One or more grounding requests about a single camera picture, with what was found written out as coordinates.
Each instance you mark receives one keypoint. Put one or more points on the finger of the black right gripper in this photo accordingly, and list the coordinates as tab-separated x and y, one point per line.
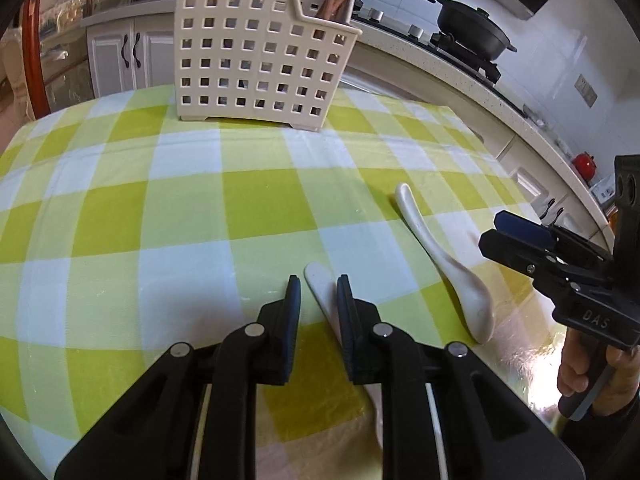
525	229
518	250

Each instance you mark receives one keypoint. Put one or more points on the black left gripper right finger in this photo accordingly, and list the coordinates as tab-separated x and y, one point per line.
374	351

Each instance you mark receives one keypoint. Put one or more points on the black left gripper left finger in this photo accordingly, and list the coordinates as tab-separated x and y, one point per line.
262	352

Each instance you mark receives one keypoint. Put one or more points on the white ceramic spoon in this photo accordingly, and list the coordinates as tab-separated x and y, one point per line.
474	297
323	286

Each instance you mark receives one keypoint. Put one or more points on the person's right hand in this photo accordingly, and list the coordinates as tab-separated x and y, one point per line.
621	388

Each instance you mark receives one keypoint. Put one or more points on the red kettle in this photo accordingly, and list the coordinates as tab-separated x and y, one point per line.
585	166

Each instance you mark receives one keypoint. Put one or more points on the green white checkered tablecloth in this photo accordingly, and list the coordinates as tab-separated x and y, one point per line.
125	229

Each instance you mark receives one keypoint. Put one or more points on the black lidded pot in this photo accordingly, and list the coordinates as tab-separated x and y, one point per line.
473	29

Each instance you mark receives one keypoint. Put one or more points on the black gas stove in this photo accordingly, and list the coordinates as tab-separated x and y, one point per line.
479	68

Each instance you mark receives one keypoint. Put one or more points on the white perforated plastic basket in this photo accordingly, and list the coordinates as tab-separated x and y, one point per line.
267	60

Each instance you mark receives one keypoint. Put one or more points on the wall power outlet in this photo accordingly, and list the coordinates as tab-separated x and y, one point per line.
585	90

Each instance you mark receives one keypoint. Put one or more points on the red wooden door frame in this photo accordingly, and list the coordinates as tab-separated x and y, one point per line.
54	45

